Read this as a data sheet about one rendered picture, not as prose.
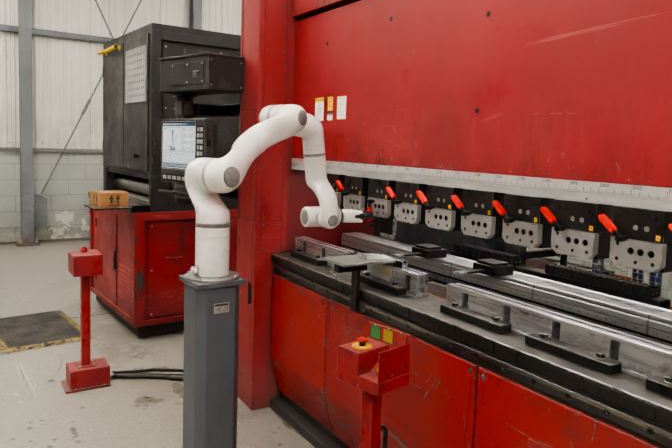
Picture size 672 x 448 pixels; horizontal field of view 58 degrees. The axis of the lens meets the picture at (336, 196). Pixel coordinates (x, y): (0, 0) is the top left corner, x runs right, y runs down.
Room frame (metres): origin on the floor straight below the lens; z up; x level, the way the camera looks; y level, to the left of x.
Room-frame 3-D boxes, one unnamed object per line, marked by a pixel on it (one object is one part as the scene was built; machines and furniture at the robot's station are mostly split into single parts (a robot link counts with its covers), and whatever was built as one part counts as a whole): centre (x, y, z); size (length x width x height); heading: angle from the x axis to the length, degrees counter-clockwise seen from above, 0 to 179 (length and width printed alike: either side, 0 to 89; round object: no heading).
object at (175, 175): (3.39, 0.82, 1.42); 0.45 x 0.12 x 0.36; 46
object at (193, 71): (3.49, 0.79, 1.53); 0.51 x 0.25 x 0.85; 46
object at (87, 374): (3.54, 1.47, 0.41); 0.25 x 0.20 x 0.83; 122
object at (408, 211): (2.50, -0.32, 1.26); 0.15 x 0.09 x 0.17; 32
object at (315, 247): (3.12, 0.06, 0.92); 0.50 x 0.06 x 0.10; 32
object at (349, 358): (2.06, -0.15, 0.75); 0.20 x 0.16 x 0.18; 43
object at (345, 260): (2.57, -0.11, 1.00); 0.26 x 0.18 x 0.01; 122
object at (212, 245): (2.13, 0.43, 1.09); 0.19 x 0.19 x 0.18
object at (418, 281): (2.61, -0.26, 0.92); 0.39 x 0.06 x 0.10; 32
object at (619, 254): (1.65, -0.85, 1.26); 0.15 x 0.09 x 0.17; 32
